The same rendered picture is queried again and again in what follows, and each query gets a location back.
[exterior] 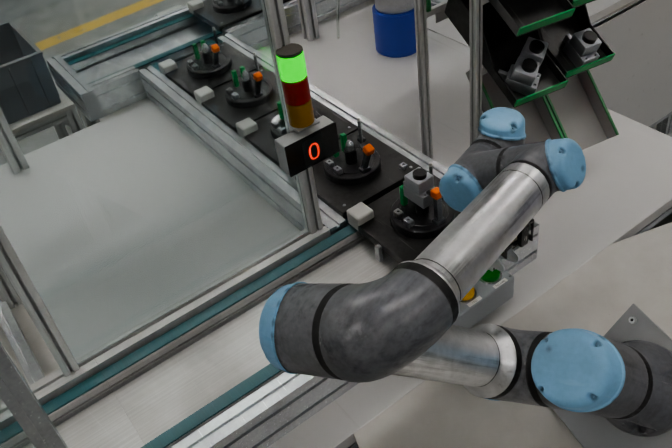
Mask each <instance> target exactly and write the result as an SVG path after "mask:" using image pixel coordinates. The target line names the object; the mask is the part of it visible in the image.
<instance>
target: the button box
mask: <svg viewBox="0 0 672 448"><path fill-rule="evenodd" d="M473 287H474V290H475V293H474V296H473V298H471V299H469V300H461V301H460V303H459V304H460V313H459V316H458V318H457V320H456V321H455V322H454V323H453V324H452V325H455V326H460V327H464V328H468V329H469V328H471V327H472V326H473V325H475V324H476V323H478V322H479V321H480V320H482V319H483V318H485V317H486V316H487V315H489V314H490V313H492V312H493V311H494V310H496V309H497V308H498V307H500V306H501V305H503V304H504V303H505V302H507V301H508V300H510V299H511V298H512V297H513V295H514V276H513V275H511V274H510V273H508V272H507V271H506V270H505V271H504V272H501V271H500V278H499V279H498V280H497V281H495V282H485V281H483V280H482V279H481V278H480V279H479V281H478V282H477V283H476V284H475V285H474V286H473Z"/></svg>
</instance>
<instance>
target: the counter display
mask: <svg viewBox="0 0 672 448"><path fill-rule="evenodd" d="M321 132H322V138H323V145H324V151H325V158H323V159H321V160H319V161H317V162H315V163H313V164H312V165H310V166H308V167H306V165H305V160H304V154H303V149H302V142H304V141H306V140H308V139H310V138H312V137H313V136H315V135H317V134H319V133H321ZM284 149H285V154H286V159H287V164H288V169H289V174H290V177H293V176H295V175H297V174H298V173H300V172H302V171H304V170H306V169H308V168H310V167H312V166H313V165H315V164H317V163H319V162H321V161H323V160H325V159H327V158H328V157H330V156H332V155H334V154H336V153H338V152H340V148H339V141H338V134H337V127H336V122H333V123H331V124H329V125H327V126H325V127H323V128H322V129H320V130H318V131H316V132H314V133H312V134H310V135H308V136H306V137H304V138H302V139H300V140H298V141H296V142H294V143H292V144H290V145H288V146H286V147H284Z"/></svg>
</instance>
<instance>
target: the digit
mask: <svg viewBox="0 0 672 448"><path fill-rule="evenodd" d="M302 149H303V154H304V160H305V165H306V167H308V166H310V165H312V164H313V163H315V162H317V161H319V160H321V159H323V158H325V151H324V145H323V138H322V132H321V133H319V134H317V135H315V136H313V137H312V138H310V139H308V140H306V141H304V142H302Z"/></svg>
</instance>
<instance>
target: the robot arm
mask: <svg viewBox="0 0 672 448"><path fill-rule="evenodd" d="M478 131H479V135H478V137H477V138H476V139H475V141H474V142H473V143H472V144H471V145H470V147H469V148H468V149H467V150H466V151H465V152H464V153H463V154H462V155H461V156H460V157H459V158H458V160H457V161H456V162H455V163H454V164H452V165H451V166H449V168H448V171H447V172H446V173H445V174H444V176H443V177H442V178H441V180H440V183H439V190H440V194H441V196H442V198H443V199H444V201H445V202H446V203H447V204H448V205H449V206H450V207H451V208H453V209H454V210H456V211H459V212H461V213H460V214H459V215H458V216H457V217H456V218H455V219H454V220H453V221H452V222H451V223H450V224H449V225H448V226H447V227H446V228H445V229H444V230H443V231H442V232H441V233H440V234H439V235H438V236H437V237H436V238H435V239H434V240H433V241H432V242H431V243H430V244H429V245H428V246H427V247H426V249H425V250H424V251H423V252H422V253H421V254H420V255H419V256H418V257H417V258H416V259H415V260H414V261H404V262H401V263H399V264H398V265H397V266H396V267H395V268H394V269H393V270H392V271H391V272H390V273H389V274H387V275H386V276H384V277H382V278H379V279H377V280H374V281H371V282H366V283H360V284H353V283H305V282H296V283H293V284H288V285H285V286H282V287H280V288H279V289H277V290H276V291H275V292H274V293H273V294H272V295H271V296H270V297H269V298H268V300H267V301H266V303H265V305H264V307H263V310H262V312H261V316H260V320H259V341H260V345H261V348H262V350H263V352H264V354H265V357H266V358H267V360H268V361H269V362H270V363H271V364H272V365H273V366H274V367H276V368H278V369H280V370H283V371H285V372H286V373H289V374H305V375H311V376H318V377H324V378H331V379H338V380H345V381H349V382H357V383H363V382H372V381H376V380H379V379H382V378H385V377H387V376H390V375H397V376H404V377H411V378H418V379H425V380H432V381H438V382H445V383H452V384H459V385H463V386H464V387H465V388H466V389H467V390H468V391H469V392H470V393H471V394H473V395H475V396H477V397H480V398H485V399H488V400H495V401H509V402H515V403H522V404H529V405H536V406H542V407H550V408H556V409H562V410H568V411H573V412H582V413H588V414H593V415H598V416H602V417H605V418H606V419H607V420H608V421H609V422H610V423H611V424H612V425H613V426H615V427H616V428H618V429H619V430H621V431H623V432H626V433H628V434H632V435H637V436H643V437H651V436H657V435H660V434H663V433H665V432H667V431H669V430H671V429H672V352H670V351H669V350H668V349H666V348H664V347H662V346H660V345H658V344H655V343H652V342H649V341H644V340H630V341H625V342H622V343H620V342H617V341H614V340H611V339H608V338H605V337H603V336H601V335H599V334H597V333H595V332H592V331H589V330H585V329H578V328H567V329H561V330H557V331H554V332H544V331H528V330H518V329H512V328H508V327H503V326H499V325H494V324H480V325H477V326H475V327H473V328H472V329H468V328H464V327H460V326H455V325H452V324H453V323H454V322H455V321H456V320H457V318H458V316H459V313H460V304H459V303H460V301H461V300H462V299H463V298H464V297H465V296H466V295H467V293H468V292H469V291H470V290H471V289H472V288H473V286H474V285H475V284H476V283H477V282H478V281H479V279H480V278H481V277H482V276H483V275H484V274H485V273H486V271H487V270H490V271H492V272H493V271H494V270H496V269H497V270H499V271H501V272H504V271H505V267H504V265H503V263H502V262H501V261H500V260H501V258H502V259H505V260H508V261H511V262H514V263H517V262H518V260H519V258H518V255H517V254H516V253H515V251H514V250H513V249H514V248H516V247H518V246H520V247H521V248H522V247H523V246H525V245H526V244H528V239H529V240H530V241H533V232H534V219H532V218H533V217H534V216H535V215H536V213H537V212H538V211H539V210H540V209H541V208H542V206H543V205H544V204H545V203H546V201H547V200H548V199H549V198H550V197H551V196H552V195H553V193H555V192H557V191H561V192H565V191H566V190H571V189H576V188H577V187H579V186H580V185H581V184H582V182H583V181H584V178H585V174H586V161H585V156H584V154H583V151H582V149H581V147H580V146H579V145H578V143H576V142H575V141H574V140H572V139H569V138H562V139H554V140H551V139H547V140H546V141H541V142H535V143H530V144H525V138H526V133H525V119H524V117H523V115H522V114H521V113H520V112H518V111H517V110H514V109H510V108H507V107H497V108H492V109H490V110H487V111H486V112H484V113H483V114H482V115H481V117H480V120H479V127H478ZM529 225H531V235H530V234H529Z"/></svg>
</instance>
